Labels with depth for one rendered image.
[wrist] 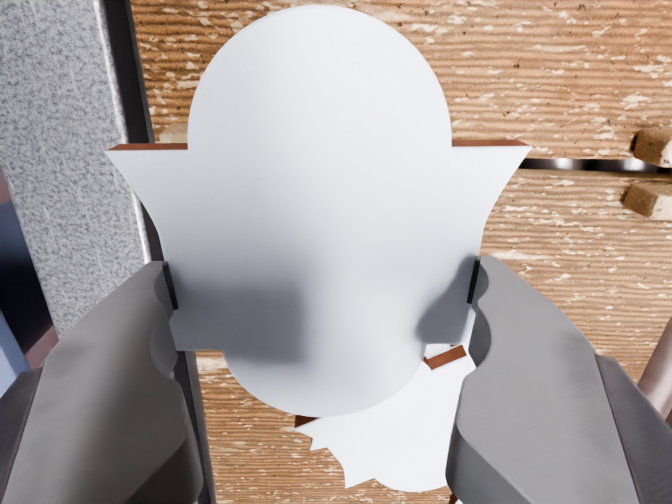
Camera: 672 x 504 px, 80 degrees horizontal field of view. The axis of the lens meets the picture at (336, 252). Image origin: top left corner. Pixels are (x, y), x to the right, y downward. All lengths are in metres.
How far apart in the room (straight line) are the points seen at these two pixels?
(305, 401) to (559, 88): 0.21
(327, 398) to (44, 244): 0.24
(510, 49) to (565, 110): 0.05
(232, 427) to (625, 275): 0.32
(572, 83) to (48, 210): 0.33
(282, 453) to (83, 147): 0.28
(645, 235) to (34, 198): 0.40
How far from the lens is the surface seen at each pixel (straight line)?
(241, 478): 0.42
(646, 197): 0.30
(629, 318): 0.37
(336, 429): 0.28
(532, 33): 0.26
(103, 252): 0.33
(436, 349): 0.26
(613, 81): 0.29
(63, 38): 0.30
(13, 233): 0.65
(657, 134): 0.29
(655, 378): 0.46
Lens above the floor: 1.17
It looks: 64 degrees down
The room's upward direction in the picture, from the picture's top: 176 degrees clockwise
